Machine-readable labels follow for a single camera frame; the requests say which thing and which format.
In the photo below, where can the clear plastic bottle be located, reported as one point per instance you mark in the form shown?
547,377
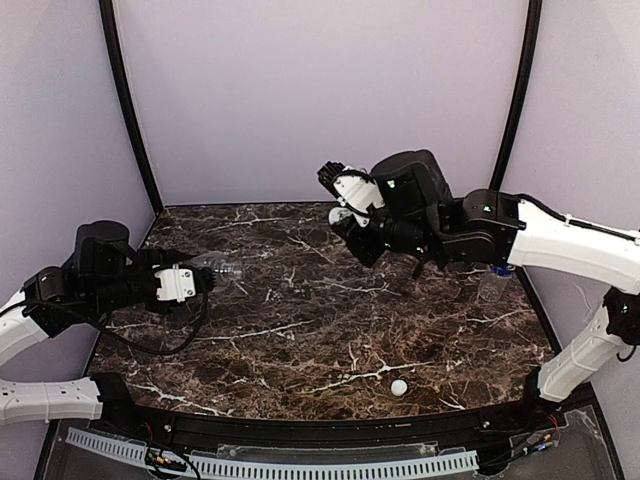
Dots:
223,269

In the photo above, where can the white slotted cable duct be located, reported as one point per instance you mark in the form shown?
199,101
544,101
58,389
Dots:
414,461

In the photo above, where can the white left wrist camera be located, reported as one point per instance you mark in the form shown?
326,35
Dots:
175,284

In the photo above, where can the white ribbed bottle cap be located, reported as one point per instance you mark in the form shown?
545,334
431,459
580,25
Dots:
340,220

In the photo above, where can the black right corner frame post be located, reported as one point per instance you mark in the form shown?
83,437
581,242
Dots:
523,73

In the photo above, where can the black left corner frame post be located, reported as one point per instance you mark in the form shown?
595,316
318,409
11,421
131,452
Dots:
125,98

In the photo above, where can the black corner frame post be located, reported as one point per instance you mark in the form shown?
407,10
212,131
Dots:
125,98
523,73

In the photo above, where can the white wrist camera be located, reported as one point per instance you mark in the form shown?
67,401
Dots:
175,284
354,189

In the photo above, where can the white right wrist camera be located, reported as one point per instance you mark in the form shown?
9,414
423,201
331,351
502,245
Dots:
354,189

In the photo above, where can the black front frame rail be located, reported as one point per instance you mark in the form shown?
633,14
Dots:
483,428

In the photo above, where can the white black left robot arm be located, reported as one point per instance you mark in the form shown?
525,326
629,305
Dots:
103,274

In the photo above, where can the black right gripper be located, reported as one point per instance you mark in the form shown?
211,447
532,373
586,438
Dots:
360,241

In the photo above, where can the blue label Pocari bottle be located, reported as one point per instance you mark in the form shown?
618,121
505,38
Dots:
494,282

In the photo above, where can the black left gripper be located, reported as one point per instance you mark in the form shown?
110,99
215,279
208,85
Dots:
201,278

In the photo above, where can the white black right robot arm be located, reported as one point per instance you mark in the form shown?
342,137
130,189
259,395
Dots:
404,205

